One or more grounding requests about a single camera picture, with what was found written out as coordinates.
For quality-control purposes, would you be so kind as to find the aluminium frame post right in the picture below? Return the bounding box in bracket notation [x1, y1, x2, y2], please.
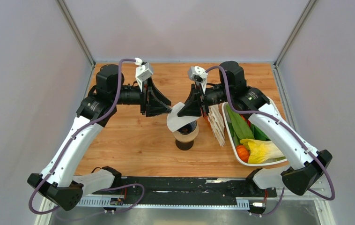
[274, 0, 318, 68]

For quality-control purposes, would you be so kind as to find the green leaf vegetable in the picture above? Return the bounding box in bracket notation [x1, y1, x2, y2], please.
[226, 105, 254, 140]

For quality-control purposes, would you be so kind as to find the aluminium frame post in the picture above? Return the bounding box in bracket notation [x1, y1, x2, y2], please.
[55, 0, 96, 68]
[274, 0, 318, 68]

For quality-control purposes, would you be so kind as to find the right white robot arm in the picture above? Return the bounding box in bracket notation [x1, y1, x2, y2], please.
[177, 61, 333, 196]

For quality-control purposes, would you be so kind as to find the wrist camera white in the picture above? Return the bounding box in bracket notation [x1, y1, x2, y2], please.
[134, 57, 154, 92]
[187, 66, 208, 94]

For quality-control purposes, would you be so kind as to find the wooden ring dripper holder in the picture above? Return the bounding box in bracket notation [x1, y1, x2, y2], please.
[172, 126, 200, 143]

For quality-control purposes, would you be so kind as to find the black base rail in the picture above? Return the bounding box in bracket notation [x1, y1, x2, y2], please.
[95, 176, 277, 214]

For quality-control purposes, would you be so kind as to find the white plastic tray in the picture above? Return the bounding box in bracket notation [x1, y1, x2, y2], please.
[221, 102, 287, 167]

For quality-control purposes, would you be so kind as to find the purple cable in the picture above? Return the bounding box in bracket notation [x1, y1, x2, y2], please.
[207, 65, 336, 218]
[28, 58, 146, 216]

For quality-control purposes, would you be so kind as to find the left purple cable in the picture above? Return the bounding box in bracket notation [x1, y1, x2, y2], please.
[28, 58, 146, 216]

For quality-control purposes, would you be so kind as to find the glass carafe red lid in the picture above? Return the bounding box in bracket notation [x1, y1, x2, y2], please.
[175, 140, 194, 150]

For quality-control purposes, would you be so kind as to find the orange tomato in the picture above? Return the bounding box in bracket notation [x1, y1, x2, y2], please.
[236, 145, 250, 163]

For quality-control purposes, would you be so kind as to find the white paper coffee filter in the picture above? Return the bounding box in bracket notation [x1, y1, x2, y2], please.
[166, 102, 199, 132]

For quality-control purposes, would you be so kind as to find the dark blue coffee dripper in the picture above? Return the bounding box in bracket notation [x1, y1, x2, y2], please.
[177, 121, 197, 135]

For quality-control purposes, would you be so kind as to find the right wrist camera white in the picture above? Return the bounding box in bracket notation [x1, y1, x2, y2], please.
[187, 66, 208, 94]

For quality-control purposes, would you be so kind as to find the aluminium frame post left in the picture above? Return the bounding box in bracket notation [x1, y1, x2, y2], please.
[55, 0, 96, 68]

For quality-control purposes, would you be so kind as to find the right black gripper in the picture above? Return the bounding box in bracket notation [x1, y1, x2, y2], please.
[177, 81, 232, 117]

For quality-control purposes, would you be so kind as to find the stack of paper filters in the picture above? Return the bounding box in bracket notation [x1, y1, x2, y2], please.
[207, 105, 225, 147]

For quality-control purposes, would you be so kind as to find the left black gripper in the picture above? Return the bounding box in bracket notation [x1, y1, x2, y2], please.
[111, 76, 172, 118]

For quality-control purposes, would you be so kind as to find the yellow napa cabbage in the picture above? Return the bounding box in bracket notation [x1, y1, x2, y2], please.
[240, 139, 285, 164]

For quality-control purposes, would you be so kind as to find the green bok choy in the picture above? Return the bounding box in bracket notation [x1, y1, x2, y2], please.
[251, 124, 270, 141]

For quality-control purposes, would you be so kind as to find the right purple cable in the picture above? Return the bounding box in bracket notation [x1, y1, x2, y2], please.
[207, 65, 336, 218]

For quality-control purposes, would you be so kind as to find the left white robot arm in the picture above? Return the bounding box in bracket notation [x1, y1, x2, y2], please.
[28, 62, 171, 211]

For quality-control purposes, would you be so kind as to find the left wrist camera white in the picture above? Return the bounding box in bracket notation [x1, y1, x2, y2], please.
[134, 57, 154, 92]

